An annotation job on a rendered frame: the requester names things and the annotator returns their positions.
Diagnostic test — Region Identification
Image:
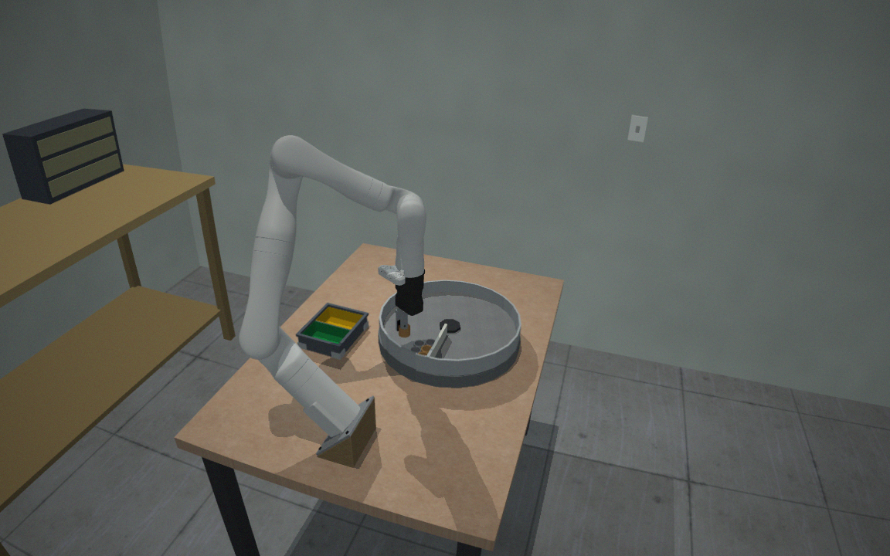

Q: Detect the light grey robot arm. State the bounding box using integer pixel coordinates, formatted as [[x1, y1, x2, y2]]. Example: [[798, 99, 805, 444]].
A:
[[239, 135, 426, 437]]

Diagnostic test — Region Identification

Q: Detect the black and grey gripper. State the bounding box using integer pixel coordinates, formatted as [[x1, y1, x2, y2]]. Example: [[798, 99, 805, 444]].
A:
[[378, 255, 425, 331]]

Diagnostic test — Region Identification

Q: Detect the dark grey divided bin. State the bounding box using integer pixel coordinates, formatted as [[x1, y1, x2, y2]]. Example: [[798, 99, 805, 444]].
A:
[[296, 303, 369, 360]]

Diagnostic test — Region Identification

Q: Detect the grey round turntable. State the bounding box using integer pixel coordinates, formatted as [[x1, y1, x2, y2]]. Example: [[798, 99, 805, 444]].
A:
[[378, 280, 521, 388]]

